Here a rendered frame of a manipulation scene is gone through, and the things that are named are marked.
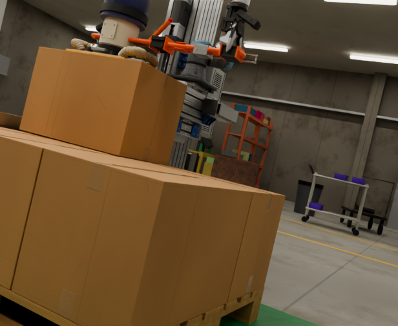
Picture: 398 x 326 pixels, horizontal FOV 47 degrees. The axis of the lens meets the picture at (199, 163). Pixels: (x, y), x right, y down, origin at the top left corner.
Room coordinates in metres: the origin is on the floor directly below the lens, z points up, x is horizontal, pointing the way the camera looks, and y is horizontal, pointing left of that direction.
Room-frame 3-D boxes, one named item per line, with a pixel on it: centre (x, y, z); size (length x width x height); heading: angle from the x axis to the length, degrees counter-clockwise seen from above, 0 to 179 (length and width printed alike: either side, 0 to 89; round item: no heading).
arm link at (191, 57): (2.63, 0.14, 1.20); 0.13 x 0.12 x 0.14; 92
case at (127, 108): (2.17, 0.50, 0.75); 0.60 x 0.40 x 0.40; 63
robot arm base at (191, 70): (2.63, 0.15, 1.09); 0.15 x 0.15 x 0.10
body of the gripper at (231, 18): (1.92, -0.01, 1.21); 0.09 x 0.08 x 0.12; 64
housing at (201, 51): (1.97, 0.09, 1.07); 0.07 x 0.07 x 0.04; 64
